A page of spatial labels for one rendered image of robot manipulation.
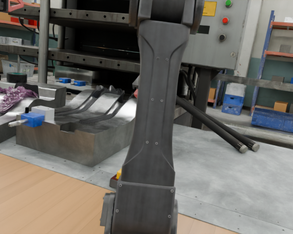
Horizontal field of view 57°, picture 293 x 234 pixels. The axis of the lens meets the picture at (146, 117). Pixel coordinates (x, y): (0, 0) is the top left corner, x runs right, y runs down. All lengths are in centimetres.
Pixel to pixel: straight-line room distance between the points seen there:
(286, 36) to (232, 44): 583
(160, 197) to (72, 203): 29
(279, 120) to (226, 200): 370
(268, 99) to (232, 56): 584
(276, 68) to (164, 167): 693
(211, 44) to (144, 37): 113
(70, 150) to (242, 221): 44
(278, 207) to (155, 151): 45
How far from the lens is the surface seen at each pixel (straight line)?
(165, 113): 32
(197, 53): 146
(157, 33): 34
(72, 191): 62
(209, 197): 67
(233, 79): 408
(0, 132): 87
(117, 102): 97
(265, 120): 432
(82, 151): 72
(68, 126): 78
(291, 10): 732
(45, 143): 79
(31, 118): 77
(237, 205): 66
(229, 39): 144
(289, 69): 720
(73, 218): 54
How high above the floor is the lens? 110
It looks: 13 degrees down
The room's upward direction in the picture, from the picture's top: 7 degrees clockwise
